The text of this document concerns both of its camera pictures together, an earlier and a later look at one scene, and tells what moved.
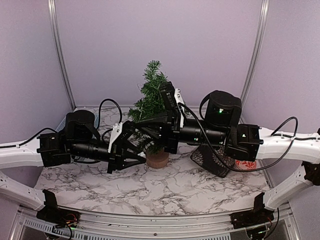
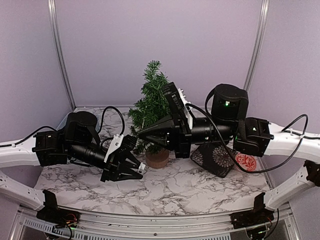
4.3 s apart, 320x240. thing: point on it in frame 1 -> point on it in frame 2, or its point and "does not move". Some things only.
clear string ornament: x=141 y=106 -> x=142 y=143
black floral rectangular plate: x=215 y=160 does not move
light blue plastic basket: x=61 y=126 does not move
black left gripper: x=118 y=156 -> x=118 y=159
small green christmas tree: x=151 y=104 does not move
